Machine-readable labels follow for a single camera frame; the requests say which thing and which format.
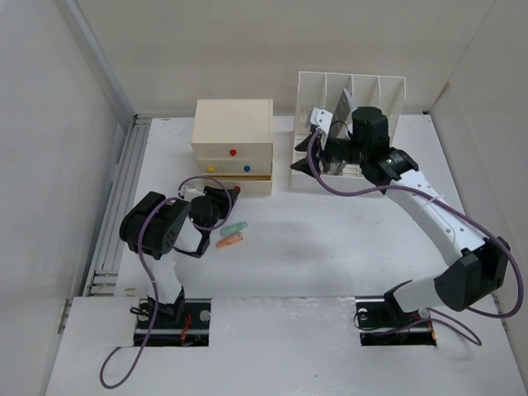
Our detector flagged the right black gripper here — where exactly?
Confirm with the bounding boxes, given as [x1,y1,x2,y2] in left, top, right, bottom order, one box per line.
[289,130,368,179]

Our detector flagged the green highlighter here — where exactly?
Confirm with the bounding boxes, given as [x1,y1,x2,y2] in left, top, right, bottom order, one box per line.
[220,222,248,238]

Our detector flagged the grey setup guide booklet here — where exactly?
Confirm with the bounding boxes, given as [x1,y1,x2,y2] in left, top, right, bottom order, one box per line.
[323,87,360,177]

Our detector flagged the orange highlighter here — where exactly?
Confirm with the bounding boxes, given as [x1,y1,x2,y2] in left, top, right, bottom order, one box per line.
[216,232,243,249]

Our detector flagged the cream drawer cabinet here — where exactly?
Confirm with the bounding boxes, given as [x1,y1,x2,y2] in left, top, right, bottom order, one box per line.
[191,99,275,196]

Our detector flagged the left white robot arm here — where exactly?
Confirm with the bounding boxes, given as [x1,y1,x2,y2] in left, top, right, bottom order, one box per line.
[119,186,240,328]

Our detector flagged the white file organizer rack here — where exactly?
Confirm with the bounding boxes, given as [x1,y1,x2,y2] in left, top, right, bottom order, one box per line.
[290,71,406,192]

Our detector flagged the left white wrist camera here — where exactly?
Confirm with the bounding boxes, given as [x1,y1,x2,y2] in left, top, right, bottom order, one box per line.
[177,186,205,201]

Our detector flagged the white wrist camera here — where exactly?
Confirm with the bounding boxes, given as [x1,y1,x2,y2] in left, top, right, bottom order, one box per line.
[309,107,333,134]
[177,186,205,201]

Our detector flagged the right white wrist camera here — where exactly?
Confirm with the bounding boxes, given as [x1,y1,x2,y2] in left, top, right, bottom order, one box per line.
[309,107,333,134]

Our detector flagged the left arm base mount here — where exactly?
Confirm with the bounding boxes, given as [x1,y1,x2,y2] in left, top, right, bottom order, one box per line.
[130,298,212,347]

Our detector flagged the aluminium frame rail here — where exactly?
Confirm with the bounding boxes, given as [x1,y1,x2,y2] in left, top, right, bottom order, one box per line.
[56,1,137,296]

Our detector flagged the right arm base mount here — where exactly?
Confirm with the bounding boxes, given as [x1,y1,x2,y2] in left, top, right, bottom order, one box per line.
[353,280,436,347]

